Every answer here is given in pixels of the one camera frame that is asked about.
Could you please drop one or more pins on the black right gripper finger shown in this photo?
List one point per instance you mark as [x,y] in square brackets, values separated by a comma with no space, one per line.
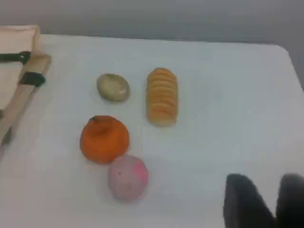
[291,202]
[244,204]

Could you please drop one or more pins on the orange toy fruit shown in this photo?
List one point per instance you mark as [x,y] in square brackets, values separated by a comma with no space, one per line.
[104,142]

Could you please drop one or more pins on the beige toy potato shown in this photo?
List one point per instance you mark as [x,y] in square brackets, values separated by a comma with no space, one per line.
[112,88]

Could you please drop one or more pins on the pink toy peach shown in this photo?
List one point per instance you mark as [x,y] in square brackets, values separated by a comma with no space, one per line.
[128,178]

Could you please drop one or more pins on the stack of golden chips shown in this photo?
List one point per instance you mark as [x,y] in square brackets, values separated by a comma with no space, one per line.
[162,97]

